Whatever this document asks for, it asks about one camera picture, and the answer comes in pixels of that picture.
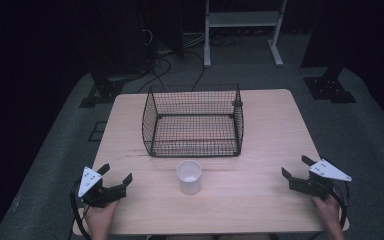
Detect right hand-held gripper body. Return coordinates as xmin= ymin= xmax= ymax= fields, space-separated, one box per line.
xmin=288 ymin=158 xmax=353 ymax=201

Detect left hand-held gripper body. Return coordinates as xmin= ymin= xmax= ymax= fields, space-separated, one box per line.
xmin=77 ymin=166 xmax=128 ymax=209

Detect white plastic cup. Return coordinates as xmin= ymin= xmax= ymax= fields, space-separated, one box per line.
xmin=175 ymin=159 xmax=203 ymax=196

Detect black wire mesh basket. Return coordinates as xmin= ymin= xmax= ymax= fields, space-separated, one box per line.
xmin=141 ymin=83 xmax=245 ymax=159

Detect person's left hand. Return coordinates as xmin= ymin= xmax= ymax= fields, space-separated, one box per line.
xmin=83 ymin=200 xmax=120 ymax=232

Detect person's right hand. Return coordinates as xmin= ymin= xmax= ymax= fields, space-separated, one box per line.
xmin=310 ymin=194 xmax=342 ymax=228

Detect black stand base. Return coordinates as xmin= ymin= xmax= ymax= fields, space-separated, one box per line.
xmin=78 ymin=68 xmax=125 ymax=109
xmin=303 ymin=64 xmax=358 ymax=105

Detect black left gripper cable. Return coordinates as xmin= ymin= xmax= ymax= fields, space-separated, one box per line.
xmin=69 ymin=179 xmax=93 ymax=240

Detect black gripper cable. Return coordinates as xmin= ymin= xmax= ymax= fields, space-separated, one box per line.
xmin=331 ymin=182 xmax=352 ymax=231
xmin=69 ymin=179 xmax=93 ymax=240

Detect black square floor frame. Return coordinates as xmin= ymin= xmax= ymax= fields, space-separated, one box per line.
xmin=87 ymin=121 xmax=108 ymax=143

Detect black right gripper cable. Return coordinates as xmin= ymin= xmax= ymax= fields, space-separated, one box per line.
xmin=331 ymin=182 xmax=352 ymax=231

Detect black floor cables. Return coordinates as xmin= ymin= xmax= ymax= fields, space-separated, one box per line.
xmin=136 ymin=28 xmax=244 ymax=94

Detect white metal table frame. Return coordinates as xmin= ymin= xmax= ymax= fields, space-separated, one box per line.
xmin=203 ymin=0 xmax=289 ymax=69

